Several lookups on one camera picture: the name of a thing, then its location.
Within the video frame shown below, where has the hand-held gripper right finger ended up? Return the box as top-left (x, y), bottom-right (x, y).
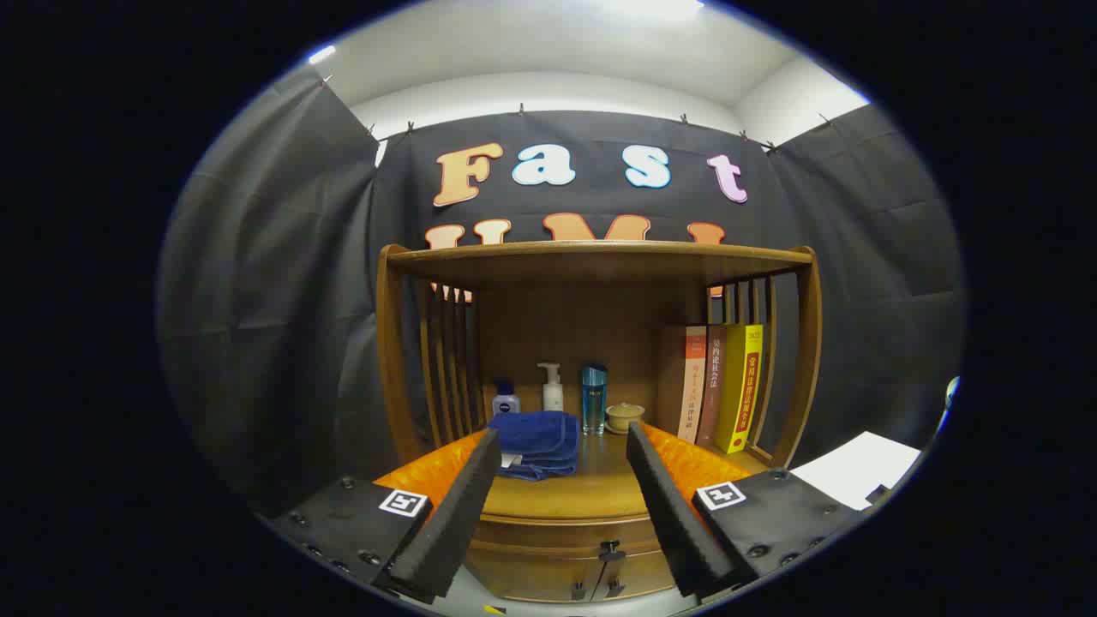
top-left (626, 420), bottom-right (866, 601)

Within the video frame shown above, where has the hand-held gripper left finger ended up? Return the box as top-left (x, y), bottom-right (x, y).
top-left (257, 427), bottom-right (503, 605)

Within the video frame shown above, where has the wooden drawer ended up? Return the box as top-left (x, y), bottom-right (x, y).
top-left (467, 512), bottom-right (669, 565)

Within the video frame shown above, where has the wooden countertop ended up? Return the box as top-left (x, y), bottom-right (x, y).
top-left (476, 424), bottom-right (772, 520)

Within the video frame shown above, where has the wooden cabinet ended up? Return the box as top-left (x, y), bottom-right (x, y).
top-left (375, 240), bottom-right (824, 603)

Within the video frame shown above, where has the blue folded towel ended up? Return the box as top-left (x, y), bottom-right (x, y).
top-left (487, 410), bottom-right (582, 481)

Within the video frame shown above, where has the beige book orange spine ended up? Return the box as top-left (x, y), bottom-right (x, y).
top-left (658, 324), bottom-right (708, 444)

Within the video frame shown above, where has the blue glass bottle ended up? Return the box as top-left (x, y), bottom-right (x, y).
top-left (581, 364), bottom-right (608, 435)

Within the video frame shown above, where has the brown book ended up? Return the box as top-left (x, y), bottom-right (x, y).
top-left (696, 324), bottom-right (728, 448)

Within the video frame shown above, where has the yellow book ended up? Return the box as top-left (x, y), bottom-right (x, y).
top-left (716, 322), bottom-right (764, 455)

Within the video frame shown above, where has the white pump bottle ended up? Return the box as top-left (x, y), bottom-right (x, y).
top-left (537, 362), bottom-right (565, 412)

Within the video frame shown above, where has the white table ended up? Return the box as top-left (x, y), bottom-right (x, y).
top-left (788, 431), bottom-right (922, 512)

